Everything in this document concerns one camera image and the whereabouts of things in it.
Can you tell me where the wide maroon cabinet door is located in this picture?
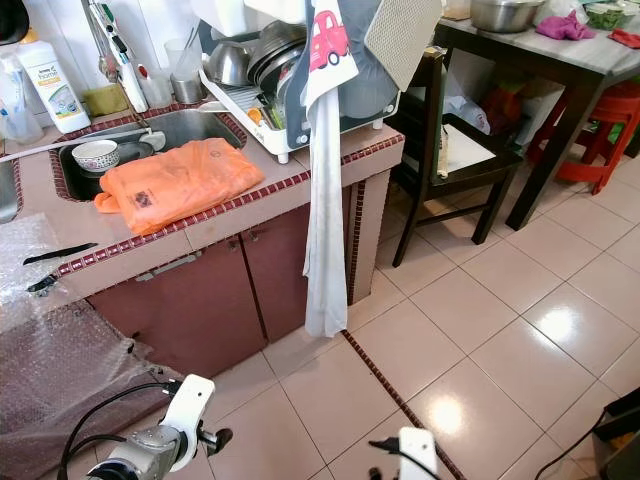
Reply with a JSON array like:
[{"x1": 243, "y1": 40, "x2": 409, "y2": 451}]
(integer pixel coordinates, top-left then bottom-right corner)
[{"x1": 95, "y1": 235, "x2": 266, "y2": 376}]

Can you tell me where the narrow maroon cabinet door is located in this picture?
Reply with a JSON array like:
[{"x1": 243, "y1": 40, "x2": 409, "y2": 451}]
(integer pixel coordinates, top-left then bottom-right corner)
[{"x1": 245, "y1": 205, "x2": 311, "y2": 341}]

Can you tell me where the clear bubble wrap sheet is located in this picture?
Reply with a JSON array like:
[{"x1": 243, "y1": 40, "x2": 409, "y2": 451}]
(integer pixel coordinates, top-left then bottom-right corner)
[{"x1": 0, "y1": 213, "x2": 173, "y2": 471}]

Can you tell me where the white towel pink car print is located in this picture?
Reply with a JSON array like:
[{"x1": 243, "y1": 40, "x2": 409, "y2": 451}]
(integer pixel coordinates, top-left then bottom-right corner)
[{"x1": 300, "y1": 0, "x2": 361, "y2": 339}]

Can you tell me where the black tape strip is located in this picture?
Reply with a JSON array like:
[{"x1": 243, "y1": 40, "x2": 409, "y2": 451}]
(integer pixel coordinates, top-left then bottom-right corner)
[{"x1": 23, "y1": 243, "x2": 99, "y2": 266}]

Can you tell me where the orange plastic bag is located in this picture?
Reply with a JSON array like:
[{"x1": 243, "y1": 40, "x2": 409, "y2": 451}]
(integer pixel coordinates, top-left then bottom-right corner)
[{"x1": 93, "y1": 137, "x2": 266, "y2": 238}]

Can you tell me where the patterned ceramic bowl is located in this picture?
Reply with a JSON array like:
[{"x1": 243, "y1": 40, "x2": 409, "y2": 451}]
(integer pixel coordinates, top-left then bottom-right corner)
[{"x1": 71, "y1": 139, "x2": 121, "y2": 173}]

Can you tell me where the white dish rack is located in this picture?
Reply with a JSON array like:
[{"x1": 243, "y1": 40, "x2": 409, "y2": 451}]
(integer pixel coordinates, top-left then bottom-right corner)
[{"x1": 198, "y1": 65, "x2": 406, "y2": 166}]

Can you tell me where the steel cup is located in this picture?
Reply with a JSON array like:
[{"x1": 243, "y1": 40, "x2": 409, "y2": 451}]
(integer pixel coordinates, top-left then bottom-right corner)
[{"x1": 170, "y1": 72, "x2": 204, "y2": 105}]

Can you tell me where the olive green sponge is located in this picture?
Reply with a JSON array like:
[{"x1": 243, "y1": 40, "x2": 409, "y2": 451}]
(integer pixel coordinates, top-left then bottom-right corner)
[{"x1": 82, "y1": 84, "x2": 129, "y2": 117}]

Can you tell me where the white detergent bottle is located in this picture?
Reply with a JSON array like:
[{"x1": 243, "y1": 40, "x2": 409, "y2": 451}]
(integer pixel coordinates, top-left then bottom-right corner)
[{"x1": 15, "y1": 32, "x2": 92, "y2": 134}]

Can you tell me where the white chair seat pad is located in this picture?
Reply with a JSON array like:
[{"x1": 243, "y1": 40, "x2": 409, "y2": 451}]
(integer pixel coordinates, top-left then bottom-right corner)
[{"x1": 445, "y1": 122, "x2": 498, "y2": 176}]

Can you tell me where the clear drinking glass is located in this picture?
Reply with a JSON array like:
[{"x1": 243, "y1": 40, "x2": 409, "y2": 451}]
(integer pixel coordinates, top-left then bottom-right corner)
[{"x1": 163, "y1": 38, "x2": 206, "y2": 81}]

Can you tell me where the steel wok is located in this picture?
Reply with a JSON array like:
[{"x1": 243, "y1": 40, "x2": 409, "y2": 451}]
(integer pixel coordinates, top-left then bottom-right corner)
[{"x1": 248, "y1": 20, "x2": 311, "y2": 96}]

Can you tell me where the grey padded cloth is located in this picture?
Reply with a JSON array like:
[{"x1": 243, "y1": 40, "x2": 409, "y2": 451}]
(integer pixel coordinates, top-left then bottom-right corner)
[{"x1": 285, "y1": 0, "x2": 406, "y2": 126}]

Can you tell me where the dark wooden chair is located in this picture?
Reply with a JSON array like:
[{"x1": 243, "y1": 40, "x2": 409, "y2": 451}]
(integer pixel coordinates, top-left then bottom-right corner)
[{"x1": 390, "y1": 45, "x2": 526, "y2": 269}]

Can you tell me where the beige mesh mat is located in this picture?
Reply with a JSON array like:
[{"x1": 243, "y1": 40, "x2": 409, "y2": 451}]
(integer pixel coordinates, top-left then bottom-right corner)
[{"x1": 365, "y1": 0, "x2": 444, "y2": 93}]

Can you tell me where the black hanging pan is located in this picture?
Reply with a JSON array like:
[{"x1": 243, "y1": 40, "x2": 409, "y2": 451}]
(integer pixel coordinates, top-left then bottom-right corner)
[{"x1": 0, "y1": 0, "x2": 29, "y2": 46}]

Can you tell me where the dark wooden table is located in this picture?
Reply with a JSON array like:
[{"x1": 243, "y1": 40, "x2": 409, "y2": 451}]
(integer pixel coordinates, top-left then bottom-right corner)
[{"x1": 435, "y1": 15, "x2": 640, "y2": 231}]

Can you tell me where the red plastic stool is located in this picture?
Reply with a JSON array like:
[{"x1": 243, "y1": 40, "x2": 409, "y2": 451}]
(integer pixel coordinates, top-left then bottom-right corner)
[{"x1": 530, "y1": 80, "x2": 640, "y2": 186}]

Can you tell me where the steel mixing bowl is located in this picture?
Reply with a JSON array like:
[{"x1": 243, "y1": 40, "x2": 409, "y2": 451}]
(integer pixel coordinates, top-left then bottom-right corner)
[{"x1": 470, "y1": 0, "x2": 546, "y2": 34}]

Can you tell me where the magenta cloth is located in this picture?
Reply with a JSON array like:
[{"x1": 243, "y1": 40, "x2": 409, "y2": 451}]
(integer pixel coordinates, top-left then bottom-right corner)
[{"x1": 535, "y1": 10, "x2": 596, "y2": 43}]

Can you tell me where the bowl of green vegetables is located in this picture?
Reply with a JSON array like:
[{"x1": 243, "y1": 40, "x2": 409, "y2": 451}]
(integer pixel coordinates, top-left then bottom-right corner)
[{"x1": 585, "y1": 0, "x2": 636, "y2": 31}]

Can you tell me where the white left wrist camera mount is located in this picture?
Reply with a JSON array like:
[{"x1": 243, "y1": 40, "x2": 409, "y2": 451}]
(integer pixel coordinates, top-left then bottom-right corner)
[{"x1": 160, "y1": 375, "x2": 216, "y2": 471}]

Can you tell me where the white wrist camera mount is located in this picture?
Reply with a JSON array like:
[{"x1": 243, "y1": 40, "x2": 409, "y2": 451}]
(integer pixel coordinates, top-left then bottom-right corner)
[
  {"x1": 398, "y1": 427, "x2": 439, "y2": 480},
  {"x1": 160, "y1": 375, "x2": 216, "y2": 471}
]

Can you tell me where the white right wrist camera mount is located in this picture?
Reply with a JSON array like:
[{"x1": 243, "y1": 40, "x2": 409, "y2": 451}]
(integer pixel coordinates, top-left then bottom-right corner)
[{"x1": 398, "y1": 427, "x2": 439, "y2": 480}]

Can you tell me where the grey drain hose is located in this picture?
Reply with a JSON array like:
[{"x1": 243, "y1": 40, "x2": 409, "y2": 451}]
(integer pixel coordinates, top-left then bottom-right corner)
[{"x1": 0, "y1": 128, "x2": 166, "y2": 163}]

